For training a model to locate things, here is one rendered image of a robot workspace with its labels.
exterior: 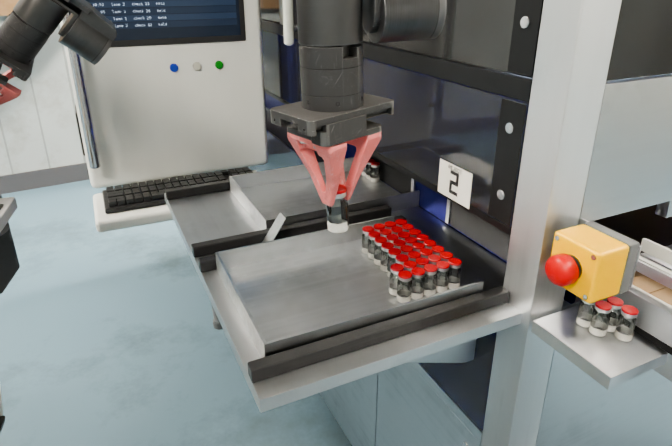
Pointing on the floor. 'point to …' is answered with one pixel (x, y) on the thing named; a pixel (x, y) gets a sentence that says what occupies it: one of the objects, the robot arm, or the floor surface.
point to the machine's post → (553, 168)
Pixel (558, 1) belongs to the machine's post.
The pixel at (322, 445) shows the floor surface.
